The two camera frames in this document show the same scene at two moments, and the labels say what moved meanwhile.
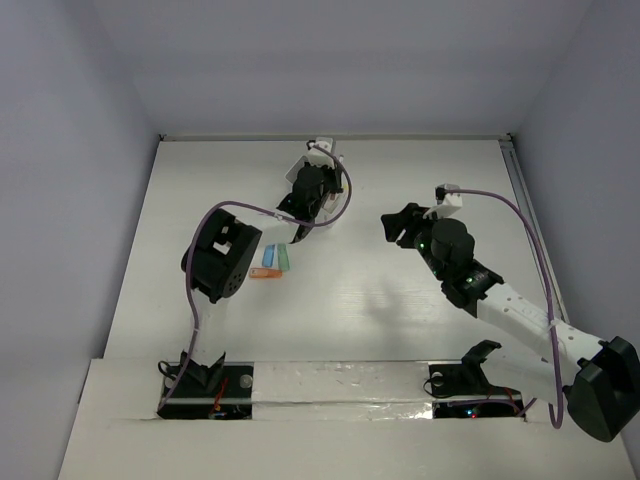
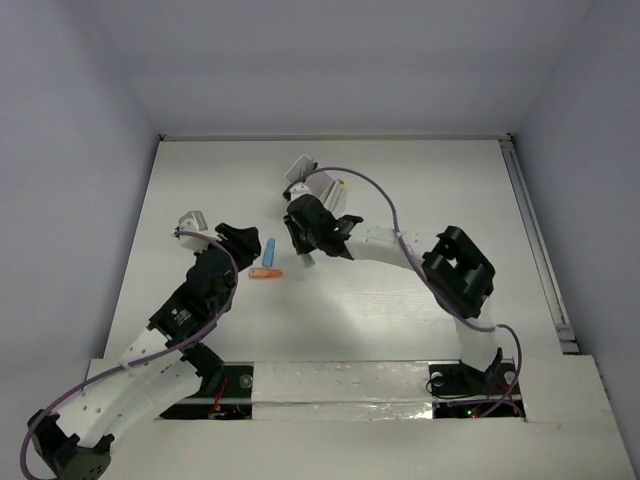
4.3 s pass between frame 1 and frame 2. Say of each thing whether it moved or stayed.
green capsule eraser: moved
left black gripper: moved
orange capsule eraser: stayed
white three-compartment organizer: stayed
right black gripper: moved
